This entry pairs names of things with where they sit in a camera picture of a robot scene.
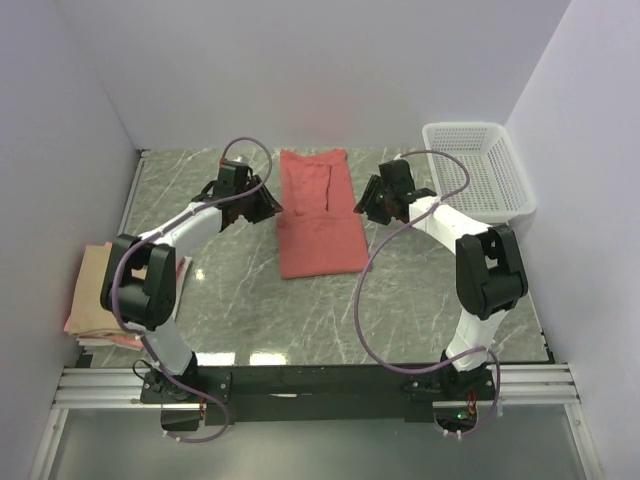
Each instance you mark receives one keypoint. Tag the aluminium rail frame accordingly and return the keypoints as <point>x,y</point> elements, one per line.
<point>120,389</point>

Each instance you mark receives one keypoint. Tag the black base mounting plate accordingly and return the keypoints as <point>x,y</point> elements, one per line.
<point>250,394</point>

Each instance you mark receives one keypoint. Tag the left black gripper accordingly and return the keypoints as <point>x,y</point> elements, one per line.
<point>268,206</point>

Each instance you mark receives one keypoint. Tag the folded pink t shirt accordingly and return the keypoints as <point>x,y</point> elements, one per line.
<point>126,340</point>

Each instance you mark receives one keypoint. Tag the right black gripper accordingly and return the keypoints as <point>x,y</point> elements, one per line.
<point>366,202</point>

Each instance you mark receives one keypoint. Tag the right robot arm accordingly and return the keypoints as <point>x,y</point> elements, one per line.
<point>490,277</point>

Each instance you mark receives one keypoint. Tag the red t shirt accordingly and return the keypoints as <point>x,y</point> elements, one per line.
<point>319,232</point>

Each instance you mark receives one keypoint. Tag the white plastic basket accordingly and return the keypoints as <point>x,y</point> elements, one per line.
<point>499,190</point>

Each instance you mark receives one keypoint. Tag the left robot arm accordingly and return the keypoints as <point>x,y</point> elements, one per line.
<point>140,283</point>

